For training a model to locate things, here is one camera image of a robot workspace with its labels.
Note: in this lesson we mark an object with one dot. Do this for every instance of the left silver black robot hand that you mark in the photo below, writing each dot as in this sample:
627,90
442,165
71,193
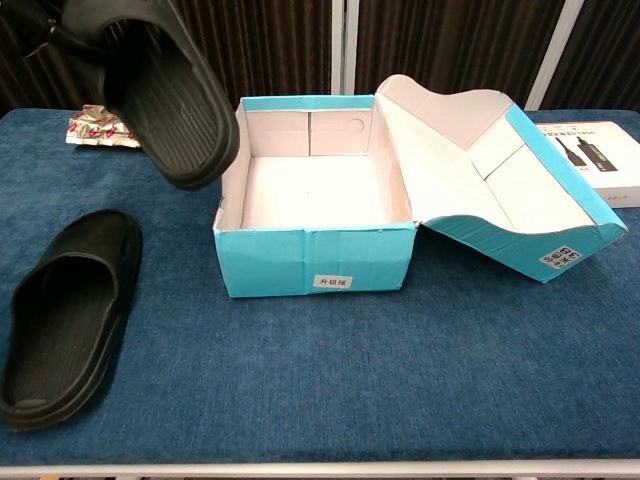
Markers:
67,40

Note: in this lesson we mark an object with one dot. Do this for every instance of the black rubber slipper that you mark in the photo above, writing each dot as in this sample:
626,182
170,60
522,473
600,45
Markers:
180,130
65,320

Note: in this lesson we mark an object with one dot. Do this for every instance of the light blue shoe box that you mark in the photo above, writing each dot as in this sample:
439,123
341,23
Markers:
310,180

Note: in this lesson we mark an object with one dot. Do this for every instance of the red white snack packet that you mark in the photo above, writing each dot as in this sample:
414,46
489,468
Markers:
95,127

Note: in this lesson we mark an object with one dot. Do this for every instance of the dark ribbed partition panel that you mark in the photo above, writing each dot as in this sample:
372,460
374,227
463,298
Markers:
615,50
280,45
440,40

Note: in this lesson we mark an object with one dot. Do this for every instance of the blue felt table cover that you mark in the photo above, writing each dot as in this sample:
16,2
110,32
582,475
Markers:
350,375

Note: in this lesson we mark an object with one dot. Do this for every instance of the grey metal partition frame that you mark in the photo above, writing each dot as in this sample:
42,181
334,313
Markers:
345,45
560,55

